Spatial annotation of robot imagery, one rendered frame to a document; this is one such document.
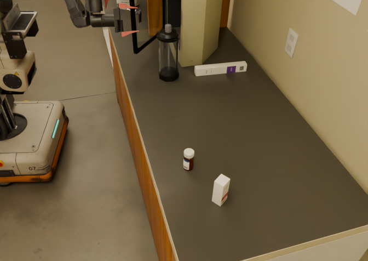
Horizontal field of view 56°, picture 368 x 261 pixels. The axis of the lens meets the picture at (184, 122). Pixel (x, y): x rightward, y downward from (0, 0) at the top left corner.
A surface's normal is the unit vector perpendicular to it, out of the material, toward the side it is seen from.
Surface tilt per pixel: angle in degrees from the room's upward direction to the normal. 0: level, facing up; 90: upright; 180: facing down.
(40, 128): 0
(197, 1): 90
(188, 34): 90
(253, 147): 0
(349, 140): 90
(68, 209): 0
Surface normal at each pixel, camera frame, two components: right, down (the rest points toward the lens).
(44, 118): 0.03, -0.75
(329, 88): -0.96, 0.17
